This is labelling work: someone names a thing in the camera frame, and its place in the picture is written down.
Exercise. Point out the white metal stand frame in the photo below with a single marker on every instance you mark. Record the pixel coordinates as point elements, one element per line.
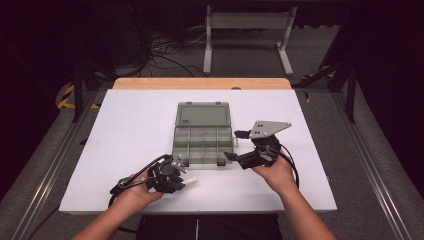
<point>248,20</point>

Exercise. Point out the aluminium rail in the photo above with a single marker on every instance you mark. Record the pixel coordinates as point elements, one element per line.
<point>373,173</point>
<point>50,173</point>

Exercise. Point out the person's left hand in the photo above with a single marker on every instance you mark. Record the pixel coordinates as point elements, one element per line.
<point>141,193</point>

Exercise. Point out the wooden table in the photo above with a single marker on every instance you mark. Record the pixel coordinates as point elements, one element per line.
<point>200,83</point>

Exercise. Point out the small white stick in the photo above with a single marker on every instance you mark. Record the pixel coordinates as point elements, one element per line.
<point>191,180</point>

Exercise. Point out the white foam board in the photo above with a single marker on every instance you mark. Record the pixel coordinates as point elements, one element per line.
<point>133,133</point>

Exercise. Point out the person's right hand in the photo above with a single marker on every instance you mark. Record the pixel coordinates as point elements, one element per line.
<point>280,176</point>

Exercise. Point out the black metal stand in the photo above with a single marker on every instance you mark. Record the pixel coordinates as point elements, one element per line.
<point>77,93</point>
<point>350,93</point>

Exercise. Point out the yellow and black floor tape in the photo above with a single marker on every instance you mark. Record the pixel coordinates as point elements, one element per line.
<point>308,97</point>
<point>66,98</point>

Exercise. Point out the person's black clothing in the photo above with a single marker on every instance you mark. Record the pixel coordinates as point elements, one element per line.
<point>166,228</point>

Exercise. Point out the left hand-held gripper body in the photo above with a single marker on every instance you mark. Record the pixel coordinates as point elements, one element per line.
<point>165,173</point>

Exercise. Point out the grey transparent compartment box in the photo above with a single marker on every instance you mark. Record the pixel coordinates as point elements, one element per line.
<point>202,140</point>

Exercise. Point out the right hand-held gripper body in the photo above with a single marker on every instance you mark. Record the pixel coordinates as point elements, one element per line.
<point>263,153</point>

